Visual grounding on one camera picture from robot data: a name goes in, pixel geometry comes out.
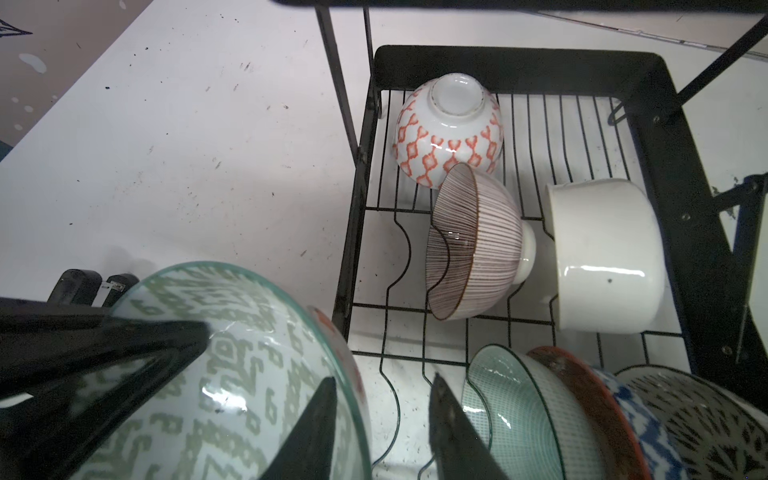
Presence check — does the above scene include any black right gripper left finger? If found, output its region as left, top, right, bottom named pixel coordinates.
left=260, top=377, right=337, bottom=480

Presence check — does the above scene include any white maroon sunburst bowl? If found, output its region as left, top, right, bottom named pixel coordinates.
left=617, top=365, right=767, bottom=479

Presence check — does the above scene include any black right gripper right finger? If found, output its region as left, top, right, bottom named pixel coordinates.
left=429, top=374, right=508, bottom=480

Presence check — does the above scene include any black wire dish rack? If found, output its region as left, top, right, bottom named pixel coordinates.
left=269, top=0, right=768, bottom=480

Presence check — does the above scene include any white ceramic bowl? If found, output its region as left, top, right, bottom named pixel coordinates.
left=544, top=179, right=667, bottom=334

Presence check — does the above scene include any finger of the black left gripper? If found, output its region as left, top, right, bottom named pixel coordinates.
left=1, top=298, right=210, bottom=479

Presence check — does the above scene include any pink ribbed bowl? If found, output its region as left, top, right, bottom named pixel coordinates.
left=425, top=163, right=537, bottom=321

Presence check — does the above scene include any white red patterned bowl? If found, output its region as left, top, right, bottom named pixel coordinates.
left=392, top=73, right=504, bottom=189

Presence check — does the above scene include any green geometric pattern bowl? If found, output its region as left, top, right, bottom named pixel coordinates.
left=76, top=261, right=372, bottom=479

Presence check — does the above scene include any green patterned bowl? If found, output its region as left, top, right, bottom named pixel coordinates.
left=462, top=344, right=608, bottom=479

